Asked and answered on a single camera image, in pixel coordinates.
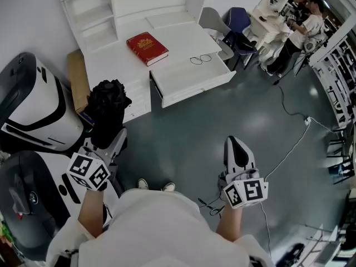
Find black folder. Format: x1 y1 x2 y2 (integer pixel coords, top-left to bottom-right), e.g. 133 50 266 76
235 34 257 52

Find black frame stool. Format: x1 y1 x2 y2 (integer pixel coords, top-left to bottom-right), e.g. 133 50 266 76
325 126 356 183

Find black umbrella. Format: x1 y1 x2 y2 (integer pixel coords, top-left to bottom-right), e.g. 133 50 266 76
83 79 133 150

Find person's right forearm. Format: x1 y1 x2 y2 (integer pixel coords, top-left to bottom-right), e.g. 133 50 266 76
216 203 261 243

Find brown wooden board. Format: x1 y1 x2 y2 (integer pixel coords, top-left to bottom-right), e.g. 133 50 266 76
67 50 94 113

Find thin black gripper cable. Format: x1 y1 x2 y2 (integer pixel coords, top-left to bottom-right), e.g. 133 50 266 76
197 197 226 219

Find white shelf rack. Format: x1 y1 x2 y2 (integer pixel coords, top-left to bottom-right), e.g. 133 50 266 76
311 34 356 127

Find red hardcover book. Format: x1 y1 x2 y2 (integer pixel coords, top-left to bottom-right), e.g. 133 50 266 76
126 31 170 67

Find grey chair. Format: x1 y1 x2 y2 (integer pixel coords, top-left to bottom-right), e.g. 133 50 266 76
199 7 235 62

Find blue chair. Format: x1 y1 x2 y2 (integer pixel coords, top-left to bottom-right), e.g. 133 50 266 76
222 7 258 69

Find white ornate vanity table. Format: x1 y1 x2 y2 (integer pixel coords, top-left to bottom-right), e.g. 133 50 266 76
247 0 300 66

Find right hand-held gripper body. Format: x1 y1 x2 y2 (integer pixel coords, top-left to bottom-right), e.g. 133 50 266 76
217 169 270 210

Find white drawer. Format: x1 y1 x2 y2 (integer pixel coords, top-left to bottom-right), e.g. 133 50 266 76
149 51 237 108

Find black floor cable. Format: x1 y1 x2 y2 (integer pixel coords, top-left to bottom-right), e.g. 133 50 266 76
274 76 306 119

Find blue patterned box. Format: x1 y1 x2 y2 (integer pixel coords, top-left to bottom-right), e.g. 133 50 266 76
77 110 95 127

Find person's white clothing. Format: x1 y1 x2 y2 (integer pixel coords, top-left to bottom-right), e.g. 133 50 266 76
46 189 276 267

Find white and black machine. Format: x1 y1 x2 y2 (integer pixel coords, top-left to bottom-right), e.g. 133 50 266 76
0 150 123 254
0 51 86 152

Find black wire eyeglasses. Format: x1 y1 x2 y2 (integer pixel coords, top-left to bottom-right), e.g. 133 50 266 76
190 54 212 65

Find person's left forearm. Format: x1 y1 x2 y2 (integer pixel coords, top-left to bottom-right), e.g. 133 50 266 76
77 187 106 239

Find white desk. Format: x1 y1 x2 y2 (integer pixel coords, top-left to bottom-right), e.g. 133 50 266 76
54 0 237 125

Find white cable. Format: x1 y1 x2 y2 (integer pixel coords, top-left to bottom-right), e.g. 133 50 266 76
260 121 312 261

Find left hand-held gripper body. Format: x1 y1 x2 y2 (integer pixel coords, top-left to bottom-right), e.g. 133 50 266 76
66 146 117 191

